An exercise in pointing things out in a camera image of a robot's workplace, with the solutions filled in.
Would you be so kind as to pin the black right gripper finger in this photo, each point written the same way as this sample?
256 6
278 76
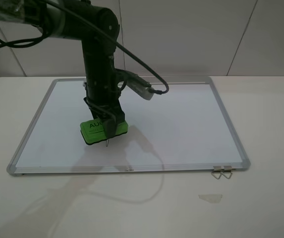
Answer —
110 127

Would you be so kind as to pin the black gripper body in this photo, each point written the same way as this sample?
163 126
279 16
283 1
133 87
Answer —
111 109

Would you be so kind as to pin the green foam whiteboard eraser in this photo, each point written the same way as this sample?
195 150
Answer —
93 132

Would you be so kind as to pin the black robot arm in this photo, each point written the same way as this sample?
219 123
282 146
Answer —
96 27

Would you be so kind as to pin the left metal hanging clip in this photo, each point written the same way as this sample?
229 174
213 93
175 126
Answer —
217 172

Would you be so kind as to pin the metal hanging clip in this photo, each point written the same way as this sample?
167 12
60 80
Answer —
217 172
227 172

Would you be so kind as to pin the right metal hanging clip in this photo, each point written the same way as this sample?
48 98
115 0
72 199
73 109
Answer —
227 172

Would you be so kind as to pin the clear tape piece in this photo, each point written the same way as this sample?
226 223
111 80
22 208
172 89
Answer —
211 198

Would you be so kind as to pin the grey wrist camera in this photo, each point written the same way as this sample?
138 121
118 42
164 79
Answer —
141 87

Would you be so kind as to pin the white whiteboard with aluminium frame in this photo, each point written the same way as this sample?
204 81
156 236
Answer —
187 129

